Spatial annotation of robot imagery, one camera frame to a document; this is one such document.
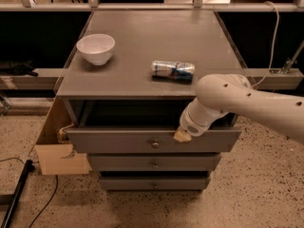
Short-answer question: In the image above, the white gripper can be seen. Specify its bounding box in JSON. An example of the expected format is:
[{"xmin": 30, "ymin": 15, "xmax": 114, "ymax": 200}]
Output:
[{"xmin": 174, "ymin": 106, "xmax": 211, "ymax": 143}]

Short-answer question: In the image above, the grey top drawer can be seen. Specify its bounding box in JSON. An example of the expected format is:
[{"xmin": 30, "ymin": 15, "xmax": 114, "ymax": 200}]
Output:
[{"xmin": 67, "ymin": 100, "xmax": 241, "ymax": 154}]

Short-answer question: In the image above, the grey drawer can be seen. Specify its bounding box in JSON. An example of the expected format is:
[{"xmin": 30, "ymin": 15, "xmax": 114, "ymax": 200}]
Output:
[
  {"xmin": 87, "ymin": 153, "xmax": 221, "ymax": 171},
  {"xmin": 67, "ymin": 100, "xmax": 241, "ymax": 154},
  {"xmin": 100, "ymin": 177, "xmax": 210, "ymax": 191}
]

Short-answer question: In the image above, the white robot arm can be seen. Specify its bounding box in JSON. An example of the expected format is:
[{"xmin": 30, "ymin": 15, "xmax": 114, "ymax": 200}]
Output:
[{"xmin": 174, "ymin": 74, "xmax": 304, "ymax": 143}]

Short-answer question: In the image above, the grey drawer cabinet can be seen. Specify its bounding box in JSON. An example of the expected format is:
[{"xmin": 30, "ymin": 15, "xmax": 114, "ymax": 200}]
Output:
[{"xmin": 57, "ymin": 9, "xmax": 244, "ymax": 178}]

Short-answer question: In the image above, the grey middle drawer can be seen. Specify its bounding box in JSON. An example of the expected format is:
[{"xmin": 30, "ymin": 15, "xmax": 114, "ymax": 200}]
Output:
[{"xmin": 87, "ymin": 153, "xmax": 221, "ymax": 171}]

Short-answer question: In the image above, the grey bottom drawer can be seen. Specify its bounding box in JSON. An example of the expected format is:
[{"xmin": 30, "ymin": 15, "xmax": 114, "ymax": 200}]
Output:
[{"xmin": 100, "ymin": 177, "xmax": 210, "ymax": 191}]

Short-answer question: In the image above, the crushed blue silver can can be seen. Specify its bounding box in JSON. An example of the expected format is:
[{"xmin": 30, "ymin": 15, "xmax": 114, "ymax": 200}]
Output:
[{"xmin": 151, "ymin": 61, "xmax": 195, "ymax": 83}]

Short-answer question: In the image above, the crumpled item in box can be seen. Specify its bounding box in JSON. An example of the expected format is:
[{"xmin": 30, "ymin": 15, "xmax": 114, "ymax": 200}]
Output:
[{"xmin": 57, "ymin": 124, "xmax": 73, "ymax": 143}]

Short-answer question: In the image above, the white ceramic bowl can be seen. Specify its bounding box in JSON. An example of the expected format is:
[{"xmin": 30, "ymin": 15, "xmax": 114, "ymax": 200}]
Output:
[{"xmin": 76, "ymin": 34, "xmax": 115, "ymax": 66}]

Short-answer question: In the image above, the cardboard box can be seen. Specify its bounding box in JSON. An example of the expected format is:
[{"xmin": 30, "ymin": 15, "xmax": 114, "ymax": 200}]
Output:
[{"xmin": 34, "ymin": 98, "xmax": 91, "ymax": 175}]

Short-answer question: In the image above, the black metal bar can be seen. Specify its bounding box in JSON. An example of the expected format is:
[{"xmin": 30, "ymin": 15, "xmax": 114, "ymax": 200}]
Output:
[{"xmin": 0, "ymin": 160, "xmax": 34, "ymax": 228}]

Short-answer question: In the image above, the black object on ledge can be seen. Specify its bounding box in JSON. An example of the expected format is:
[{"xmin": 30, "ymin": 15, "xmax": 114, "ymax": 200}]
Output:
[{"xmin": 0, "ymin": 61, "xmax": 38, "ymax": 77}]

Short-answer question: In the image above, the white hanging cable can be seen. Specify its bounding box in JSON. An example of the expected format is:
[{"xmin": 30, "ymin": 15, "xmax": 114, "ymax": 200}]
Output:
[{"xmin": 251, "ymin": 1, "xmax": 281, "ymax": 88}]

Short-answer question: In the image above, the black floor cable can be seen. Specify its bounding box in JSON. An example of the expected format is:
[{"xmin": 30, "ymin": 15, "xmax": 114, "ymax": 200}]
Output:
[{"xmin": 0, "ymin": 156, "xmax": 60, "ymax": 228}]

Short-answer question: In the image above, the metal frame rail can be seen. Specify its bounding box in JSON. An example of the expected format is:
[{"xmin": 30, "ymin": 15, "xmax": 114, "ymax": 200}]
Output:
[{"xmin": 0, "ymin": 0, "xmax": 304, "ymax": 11}]

